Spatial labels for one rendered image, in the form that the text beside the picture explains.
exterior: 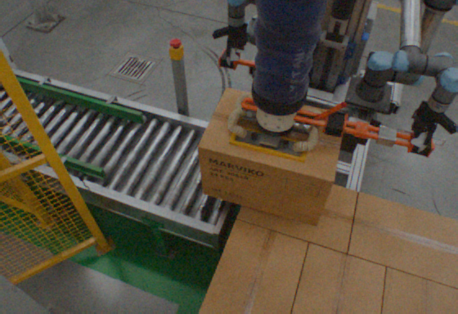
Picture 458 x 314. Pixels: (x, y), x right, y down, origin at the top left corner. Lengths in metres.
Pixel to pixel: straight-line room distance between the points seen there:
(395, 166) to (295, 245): 1.43
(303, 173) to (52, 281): 1.77
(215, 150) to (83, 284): 1.38
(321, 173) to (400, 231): 0.75
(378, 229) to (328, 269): 0.37
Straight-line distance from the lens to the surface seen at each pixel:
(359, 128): 1.61
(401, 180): 3.12
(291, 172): 1.60
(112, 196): 2.13
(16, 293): 1.95
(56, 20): 4.73
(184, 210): 2.06
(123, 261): 2.60
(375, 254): 2.09
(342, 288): 1.97
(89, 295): 2.58
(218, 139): 1.67
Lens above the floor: 2.34
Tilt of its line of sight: 50 degrees down
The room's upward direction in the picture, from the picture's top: 1 degrees clockwise
